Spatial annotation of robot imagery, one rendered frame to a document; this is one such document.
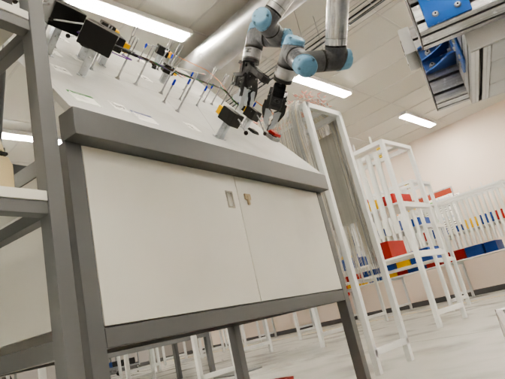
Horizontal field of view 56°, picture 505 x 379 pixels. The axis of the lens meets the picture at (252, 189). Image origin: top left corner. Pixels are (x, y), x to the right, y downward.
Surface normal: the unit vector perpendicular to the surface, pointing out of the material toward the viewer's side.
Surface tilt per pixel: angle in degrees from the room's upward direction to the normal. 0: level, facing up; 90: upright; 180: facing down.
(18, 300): 90
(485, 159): 90
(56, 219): 90
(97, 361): 90
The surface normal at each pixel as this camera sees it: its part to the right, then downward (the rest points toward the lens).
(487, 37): -0.42, -0.16
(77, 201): 0.79, -0.33
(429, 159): -0.69, -0.05
